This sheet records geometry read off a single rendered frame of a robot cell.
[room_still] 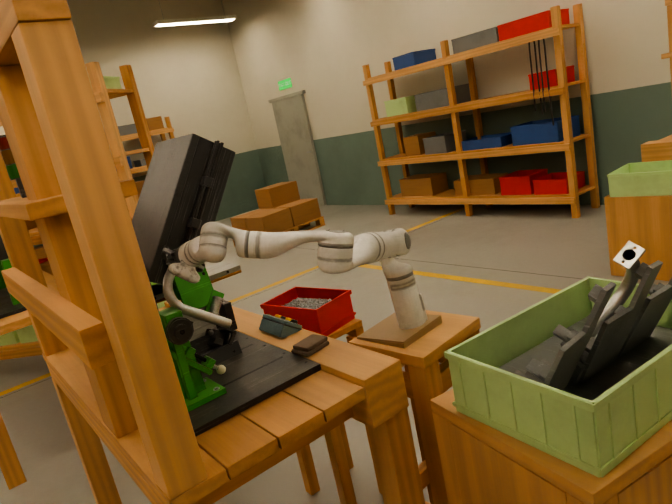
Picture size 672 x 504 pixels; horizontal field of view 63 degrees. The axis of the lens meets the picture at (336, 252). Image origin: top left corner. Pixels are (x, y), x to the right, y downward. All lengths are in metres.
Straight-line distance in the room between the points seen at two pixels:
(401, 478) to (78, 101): 1.28
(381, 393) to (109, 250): 0.82
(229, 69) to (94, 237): 11.23
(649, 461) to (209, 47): 11.49
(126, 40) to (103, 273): 10.52
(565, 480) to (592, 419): 0.15
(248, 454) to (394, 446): 0.47
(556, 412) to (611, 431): 0.11
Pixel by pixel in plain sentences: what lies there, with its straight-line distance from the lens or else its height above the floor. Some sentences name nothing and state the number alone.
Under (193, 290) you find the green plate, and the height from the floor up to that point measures 1.13.
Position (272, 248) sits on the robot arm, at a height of 1.30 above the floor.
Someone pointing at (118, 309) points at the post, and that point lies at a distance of 1.17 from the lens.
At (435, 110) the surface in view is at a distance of 7.37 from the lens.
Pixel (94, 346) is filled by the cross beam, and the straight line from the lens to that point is 1.27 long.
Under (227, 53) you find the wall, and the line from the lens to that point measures 12.35.
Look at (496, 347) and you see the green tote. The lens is 1.58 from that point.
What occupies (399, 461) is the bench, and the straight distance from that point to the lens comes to 1.71.
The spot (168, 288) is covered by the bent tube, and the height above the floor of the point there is 1.20.
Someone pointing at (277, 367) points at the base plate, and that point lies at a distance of 1.71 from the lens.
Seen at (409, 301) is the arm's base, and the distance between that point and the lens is 1.82.
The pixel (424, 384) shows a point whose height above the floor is 0.75.
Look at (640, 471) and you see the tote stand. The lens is 1.37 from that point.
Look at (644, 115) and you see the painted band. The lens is 6.72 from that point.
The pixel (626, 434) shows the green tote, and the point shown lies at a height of 0.84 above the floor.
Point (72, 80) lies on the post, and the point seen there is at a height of 1.75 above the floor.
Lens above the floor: 1.59
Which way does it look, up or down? 14 degrees down
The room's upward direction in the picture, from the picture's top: 12 degrees counter-clockwise
